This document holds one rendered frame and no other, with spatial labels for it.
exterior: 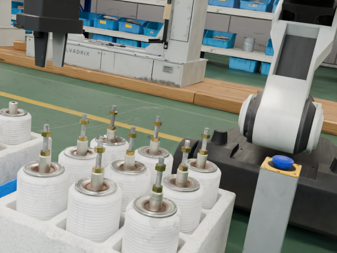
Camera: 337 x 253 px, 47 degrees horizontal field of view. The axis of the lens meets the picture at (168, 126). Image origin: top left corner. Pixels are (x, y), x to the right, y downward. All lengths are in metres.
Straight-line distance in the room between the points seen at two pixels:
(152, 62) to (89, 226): 2.29
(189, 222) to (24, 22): 0.46
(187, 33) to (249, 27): 6.35
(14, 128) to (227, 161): 0.60
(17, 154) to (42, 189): 0.35
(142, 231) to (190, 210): 0.14
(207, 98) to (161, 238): 2.10
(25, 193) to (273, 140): 0.58
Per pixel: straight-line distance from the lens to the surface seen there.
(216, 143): 1.19
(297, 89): 1.00
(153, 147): 0.89
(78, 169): 0.83
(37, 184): 0.74
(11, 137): 1.12
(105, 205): 0.68
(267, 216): 0.78
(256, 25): 9.13
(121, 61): 3.02
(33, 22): 0.67
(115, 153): 0.92
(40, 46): 0.70
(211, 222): 0.80
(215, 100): 2.67
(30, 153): 1.12
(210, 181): 0.84
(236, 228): 1.18
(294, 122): 0.96
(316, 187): 1.12
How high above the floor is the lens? 0.56
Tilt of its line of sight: 16 degrees down
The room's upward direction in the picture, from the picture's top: 8 degrees clockwise
